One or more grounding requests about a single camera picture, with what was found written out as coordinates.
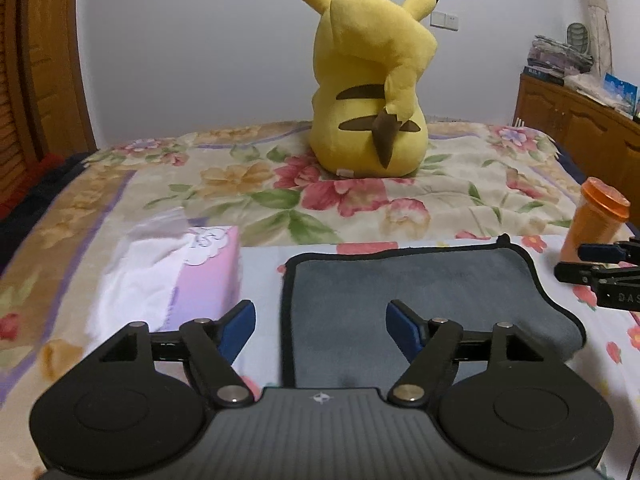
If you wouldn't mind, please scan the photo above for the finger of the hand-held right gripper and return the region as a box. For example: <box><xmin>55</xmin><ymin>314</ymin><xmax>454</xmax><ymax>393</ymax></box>
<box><xmin>578</xmin><ymin>240</ymin><xmax>640</xmax><ymax>264</ymax></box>
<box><xmin>554</xmin><ymin>261</ymin><xmax>640</xmax><ymax>287</ymax></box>

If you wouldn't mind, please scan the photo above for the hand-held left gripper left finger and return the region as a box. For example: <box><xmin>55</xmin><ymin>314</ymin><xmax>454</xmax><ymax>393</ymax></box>
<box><xmin>98</xmin><ymin>299</ymin><xmax>257</xmax><ymax>409</ymax></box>

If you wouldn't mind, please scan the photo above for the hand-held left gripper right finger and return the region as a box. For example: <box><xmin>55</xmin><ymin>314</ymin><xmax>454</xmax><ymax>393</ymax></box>
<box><xmin>385</xmin><ymin>299</ymin><xmax>546</xmax><ymax>408</ymax></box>

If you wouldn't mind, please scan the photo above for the grey towel with black trim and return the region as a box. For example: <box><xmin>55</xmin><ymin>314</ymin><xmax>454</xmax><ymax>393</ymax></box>
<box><xmin>278</xmin><ymin>234</ymin><xmax>589</xmax><ymax>392</ymax></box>

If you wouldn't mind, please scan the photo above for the orange plastic bottle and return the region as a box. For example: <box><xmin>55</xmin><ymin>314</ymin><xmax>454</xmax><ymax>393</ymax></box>
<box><xmin>560</xmin><ymin>177</ymin><xmax>632</xmax><ymax>262</ymax></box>

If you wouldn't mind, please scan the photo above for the pink tissue box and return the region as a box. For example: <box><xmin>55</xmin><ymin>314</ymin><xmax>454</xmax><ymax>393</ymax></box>
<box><xmin>165</xmin><ymin>225</ymin><xmax>244</xmax><ymax>333</ymax></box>

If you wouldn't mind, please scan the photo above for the white tissue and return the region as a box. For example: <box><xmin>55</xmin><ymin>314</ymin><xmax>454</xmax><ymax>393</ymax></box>
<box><xmin>95</xmin><ymin>237</ymin><xmax>193</xmax><ymax>336</ymax></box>

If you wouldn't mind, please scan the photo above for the floral bed blanket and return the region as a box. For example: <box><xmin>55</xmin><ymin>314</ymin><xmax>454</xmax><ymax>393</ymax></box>
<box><xmin>0</xmin><ymin>120</ymin><xmax>640</xmax><ymax>480</ymax></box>

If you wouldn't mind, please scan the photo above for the wooden cabinet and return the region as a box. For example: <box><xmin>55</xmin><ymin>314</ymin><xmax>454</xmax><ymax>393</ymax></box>
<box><xmin>514</xmin><ymin>73</ymin><xmax>640</xmax><ymax>196</ymax></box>

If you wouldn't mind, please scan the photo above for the blue picture card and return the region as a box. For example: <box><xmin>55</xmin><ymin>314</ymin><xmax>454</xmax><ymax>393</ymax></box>
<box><xmin>602</xmin><ymin>72</ymin><xmax>640</xmax><ymax>119</ymax></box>

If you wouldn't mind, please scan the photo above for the stack of books and magazines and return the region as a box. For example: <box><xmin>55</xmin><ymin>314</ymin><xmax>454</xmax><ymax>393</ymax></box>
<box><xmin>522</xmin><ymin>35</ymin><xmax>596</xmax><ymax>86</ymax></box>

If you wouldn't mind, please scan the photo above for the grey ribbed ornament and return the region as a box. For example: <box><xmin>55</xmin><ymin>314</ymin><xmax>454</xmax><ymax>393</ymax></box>
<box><xmin>566</xmin><ymin>22</ymin><xmax>594</xmax><ymax>57</ymax></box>

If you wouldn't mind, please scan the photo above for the yellow plush toy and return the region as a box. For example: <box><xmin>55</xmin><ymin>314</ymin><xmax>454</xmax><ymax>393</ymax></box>
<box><xmin>282</xmin><ymin>0</ymin><xmax>444</xmax><ymax>179</ymax></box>

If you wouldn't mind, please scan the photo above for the wooden wardrobe door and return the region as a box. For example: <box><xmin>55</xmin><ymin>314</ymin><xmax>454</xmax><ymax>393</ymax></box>
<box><xmin>0</xmin><ymin>0</ymin><xmax>98</xmax><ymax>196</ymax></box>

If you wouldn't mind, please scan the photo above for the white wall switch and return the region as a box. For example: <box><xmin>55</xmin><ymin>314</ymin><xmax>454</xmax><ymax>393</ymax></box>
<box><xmin>430</xmin><ymin>10</ymin><xmax>460</xmax><ymax>31</ymax></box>

